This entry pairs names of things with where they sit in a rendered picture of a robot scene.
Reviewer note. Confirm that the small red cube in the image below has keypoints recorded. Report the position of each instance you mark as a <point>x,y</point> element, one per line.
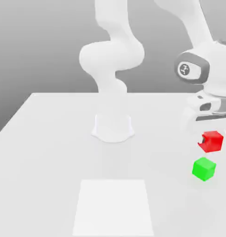
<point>214,141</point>

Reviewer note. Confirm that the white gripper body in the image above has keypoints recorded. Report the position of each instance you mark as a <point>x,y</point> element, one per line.
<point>211,125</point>

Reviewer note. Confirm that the small green cube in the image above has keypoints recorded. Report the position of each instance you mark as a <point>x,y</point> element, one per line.
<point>203,169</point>

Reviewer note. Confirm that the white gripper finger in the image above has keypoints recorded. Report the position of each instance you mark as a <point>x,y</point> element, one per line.
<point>203,139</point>

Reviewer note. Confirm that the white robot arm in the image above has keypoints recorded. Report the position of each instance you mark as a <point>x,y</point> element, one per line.
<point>113,55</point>

